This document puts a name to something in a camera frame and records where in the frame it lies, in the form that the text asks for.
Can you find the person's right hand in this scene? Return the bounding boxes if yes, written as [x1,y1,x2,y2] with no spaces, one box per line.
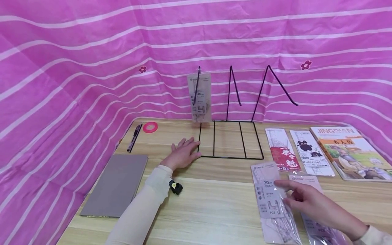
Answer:
[274,180,369,241]

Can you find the person's left hand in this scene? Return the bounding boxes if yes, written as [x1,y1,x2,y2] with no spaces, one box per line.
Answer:
[160,137,202,171]

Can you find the black wire display rack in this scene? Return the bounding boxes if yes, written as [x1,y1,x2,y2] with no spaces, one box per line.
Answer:
[193,65,298,160]

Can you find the person's left forearm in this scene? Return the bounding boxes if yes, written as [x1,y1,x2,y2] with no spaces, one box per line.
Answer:
[104,165,174,245]

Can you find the person's right forearm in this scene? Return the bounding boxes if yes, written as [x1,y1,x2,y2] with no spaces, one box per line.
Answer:
[353,225,392,245]

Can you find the clear ruler set packet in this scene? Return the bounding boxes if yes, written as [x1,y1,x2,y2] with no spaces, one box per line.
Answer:
[251,162,303,245]
[289,173,350,245]
[187,72,212,123]

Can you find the red white ruler packet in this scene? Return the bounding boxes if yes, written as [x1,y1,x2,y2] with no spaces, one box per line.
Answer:
[265,128,302,172]

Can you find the slim black pen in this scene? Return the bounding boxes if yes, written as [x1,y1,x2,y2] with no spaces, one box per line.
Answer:
[129,123,143,153]

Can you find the black cat ruler packet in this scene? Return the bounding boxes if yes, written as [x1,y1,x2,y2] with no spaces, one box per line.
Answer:
[290,129,336,177]

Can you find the grey notebook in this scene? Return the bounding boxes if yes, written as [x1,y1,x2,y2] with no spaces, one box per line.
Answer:
[80,154,149,218]

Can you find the magazine with colourful cover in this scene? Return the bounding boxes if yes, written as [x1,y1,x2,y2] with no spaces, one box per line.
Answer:
[310,126,392,182]

